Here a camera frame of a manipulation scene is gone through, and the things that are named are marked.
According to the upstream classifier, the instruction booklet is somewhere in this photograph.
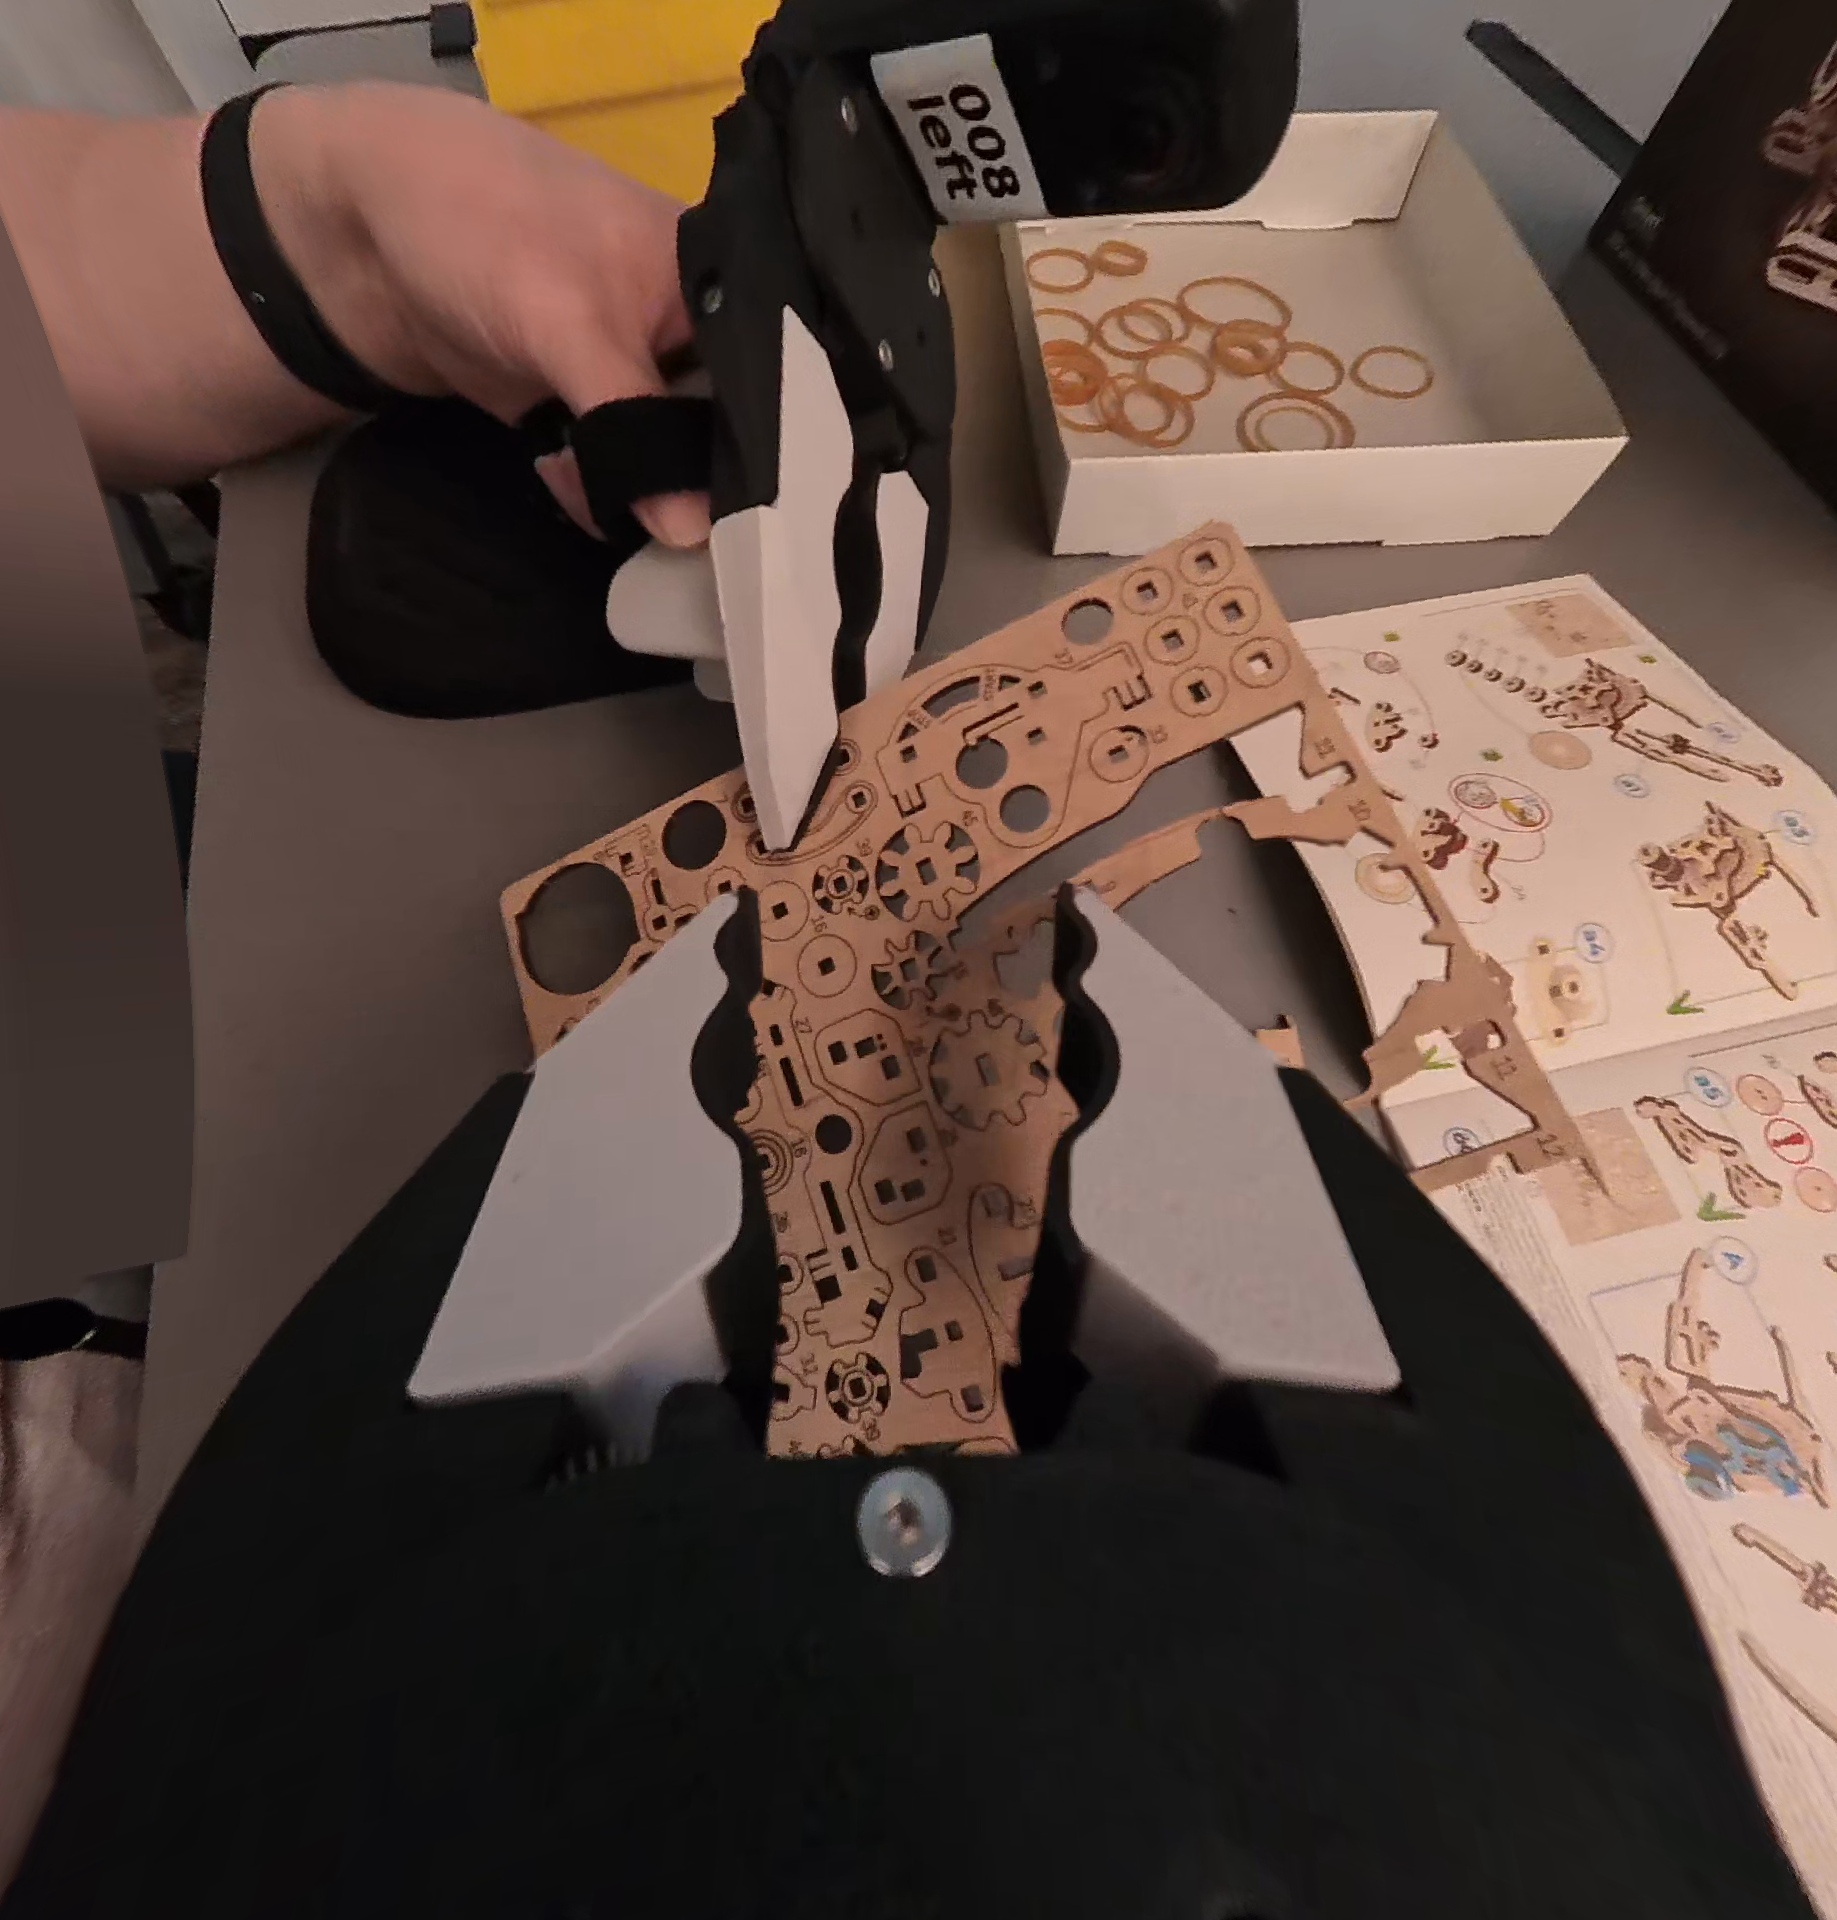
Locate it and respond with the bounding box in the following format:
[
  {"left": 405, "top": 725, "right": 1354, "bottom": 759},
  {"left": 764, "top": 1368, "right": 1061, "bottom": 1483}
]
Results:
[{"left": 1225, "top": 572, "right": 1837, "bottom": 1920}]

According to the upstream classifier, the person's left hand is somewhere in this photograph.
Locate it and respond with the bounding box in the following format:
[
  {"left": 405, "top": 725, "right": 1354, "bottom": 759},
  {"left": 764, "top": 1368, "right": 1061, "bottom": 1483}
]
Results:
[{"left": 251, "top": 80, "right": 716, "bottom": 548}]

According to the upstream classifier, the black strap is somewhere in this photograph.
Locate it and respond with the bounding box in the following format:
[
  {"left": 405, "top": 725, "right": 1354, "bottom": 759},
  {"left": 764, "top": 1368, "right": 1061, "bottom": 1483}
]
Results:
[{"left": 0, "top": 1296, "right": 151, "bottom": 1363}]

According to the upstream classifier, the wooden parts sheet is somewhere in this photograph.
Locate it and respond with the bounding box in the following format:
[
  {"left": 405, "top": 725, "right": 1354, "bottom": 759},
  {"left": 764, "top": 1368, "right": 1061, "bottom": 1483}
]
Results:
[{"left": 498, "top": 516, "right": 1610, "bottom": 1458}]

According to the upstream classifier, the yellow plastic bin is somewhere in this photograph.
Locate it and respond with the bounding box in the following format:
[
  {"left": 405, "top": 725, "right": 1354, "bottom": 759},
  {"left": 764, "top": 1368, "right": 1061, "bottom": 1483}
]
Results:
[{"left": 473, "top": 0, "right": 783, "bottom": 165}]

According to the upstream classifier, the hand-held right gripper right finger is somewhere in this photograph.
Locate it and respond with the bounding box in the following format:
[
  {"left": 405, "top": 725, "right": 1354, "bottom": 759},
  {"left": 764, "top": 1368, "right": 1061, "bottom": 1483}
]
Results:
[{"left": 1007, "top": 882, "right": 1404, "bottom": 1454}]

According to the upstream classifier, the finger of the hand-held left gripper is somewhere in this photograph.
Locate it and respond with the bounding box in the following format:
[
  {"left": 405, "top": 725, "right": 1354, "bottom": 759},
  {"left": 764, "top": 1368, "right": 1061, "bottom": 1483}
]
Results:
[
  {"left": 705, "top": 303, "right": 895, "bottom": 853},
  {"left": 837, "top": 450, "right": 947, "bottom": 707}
]

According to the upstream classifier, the dark metal bar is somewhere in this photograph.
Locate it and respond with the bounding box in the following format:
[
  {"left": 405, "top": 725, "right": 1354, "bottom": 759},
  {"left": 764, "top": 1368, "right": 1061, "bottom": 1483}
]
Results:
[{"left": 1463, "top": 19, "right": 1642, "bottom": 179}]

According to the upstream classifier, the black model kit box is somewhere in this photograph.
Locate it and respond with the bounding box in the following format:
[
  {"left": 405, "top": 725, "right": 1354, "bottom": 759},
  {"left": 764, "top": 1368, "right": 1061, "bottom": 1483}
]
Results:
[{"left": 1585, "top": 0, "right": 1837, "bottom": 548}]

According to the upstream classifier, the white cardboard box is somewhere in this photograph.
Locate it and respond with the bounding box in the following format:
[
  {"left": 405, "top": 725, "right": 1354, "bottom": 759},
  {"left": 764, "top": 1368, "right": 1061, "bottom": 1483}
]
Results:
[{"left": 998, "top": 106, "right": 1632, "bottom": 558}]

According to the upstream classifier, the person's left forearm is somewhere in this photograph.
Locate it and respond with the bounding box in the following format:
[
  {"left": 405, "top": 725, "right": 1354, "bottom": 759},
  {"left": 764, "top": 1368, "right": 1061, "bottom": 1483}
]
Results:
[{"left": 0, "top": 105, "right": 350, "bottom": 496}]

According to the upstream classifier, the black wristband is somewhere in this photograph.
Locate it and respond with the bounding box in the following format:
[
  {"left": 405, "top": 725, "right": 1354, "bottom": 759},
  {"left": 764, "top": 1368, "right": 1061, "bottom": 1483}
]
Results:
[{"left": 198, "top": 78, "right": 399, "bottom": 417}]

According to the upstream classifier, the pile of rubber bands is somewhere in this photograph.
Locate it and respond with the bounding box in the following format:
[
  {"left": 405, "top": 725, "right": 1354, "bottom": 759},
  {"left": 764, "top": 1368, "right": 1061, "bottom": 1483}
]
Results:
[{"left": 1023, "top": 238, "right": 1437, "bottom": 454}]

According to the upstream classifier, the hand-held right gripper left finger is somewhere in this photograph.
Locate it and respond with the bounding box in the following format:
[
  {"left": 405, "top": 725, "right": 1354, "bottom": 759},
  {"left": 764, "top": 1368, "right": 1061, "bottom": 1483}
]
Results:
[{"left": 405, "top": 887, "right": 783, "bottom": 1456}]

